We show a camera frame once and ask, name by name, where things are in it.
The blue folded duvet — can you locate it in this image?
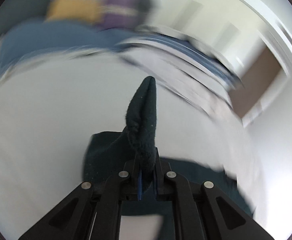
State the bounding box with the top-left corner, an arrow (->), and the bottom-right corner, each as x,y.
0,20 -> 137,80

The white wardrobe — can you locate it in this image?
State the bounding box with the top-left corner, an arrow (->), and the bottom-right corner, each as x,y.
151,0 -> 265,74

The purple patterned cushion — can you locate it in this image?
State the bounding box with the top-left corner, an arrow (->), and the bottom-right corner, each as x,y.
98,0 -> 151,30

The blue striped upper pillow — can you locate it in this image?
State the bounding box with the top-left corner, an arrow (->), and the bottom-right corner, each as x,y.
118,24 -> 242,89

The light grey bed sheet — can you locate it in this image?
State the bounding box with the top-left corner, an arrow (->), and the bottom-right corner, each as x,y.
0,54 -> 264,239

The dark green knit sweater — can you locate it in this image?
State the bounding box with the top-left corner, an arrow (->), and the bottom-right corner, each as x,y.
82,76 -> 253,217

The brown wooden door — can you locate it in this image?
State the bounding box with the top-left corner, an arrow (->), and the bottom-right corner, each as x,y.
228,47 -> 283,119

